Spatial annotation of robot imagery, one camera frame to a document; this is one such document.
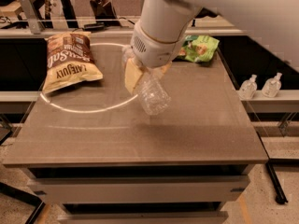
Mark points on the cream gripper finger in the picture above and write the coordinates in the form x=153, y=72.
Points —
x=133, y=72
x=159, y=72

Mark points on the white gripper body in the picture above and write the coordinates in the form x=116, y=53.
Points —
x=154, y=52

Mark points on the clear plastic water bottle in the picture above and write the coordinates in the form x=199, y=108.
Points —
x=149, y=90

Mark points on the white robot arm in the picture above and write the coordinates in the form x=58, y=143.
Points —
x=273, y=24

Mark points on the left hand sanitizer bottle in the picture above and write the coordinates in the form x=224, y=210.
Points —
x=248, y=88

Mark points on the hand sanitizer bottle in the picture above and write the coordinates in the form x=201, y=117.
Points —
x=248, y=88
x=272, y=86

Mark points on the right hand sanitizer bottle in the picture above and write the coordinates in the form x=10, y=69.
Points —
x=272, y=86

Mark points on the green snack bag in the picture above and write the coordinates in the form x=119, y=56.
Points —
x=198, y=48

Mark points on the black device on floor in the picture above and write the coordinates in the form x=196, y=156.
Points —
x=94, y=26

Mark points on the Late July chip bag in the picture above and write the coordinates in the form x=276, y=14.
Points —
x=69, y=61

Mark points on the upper cabinet drawer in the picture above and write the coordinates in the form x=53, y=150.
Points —
x=140, y=189

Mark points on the cabinet drawer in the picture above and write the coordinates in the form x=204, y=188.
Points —
x=140, y=189
x=147, y=218

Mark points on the lower cabinet drawer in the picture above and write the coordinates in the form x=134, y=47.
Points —
x=147, y=218

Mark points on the left metal rail bracket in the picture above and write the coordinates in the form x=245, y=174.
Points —
x=35, y=25

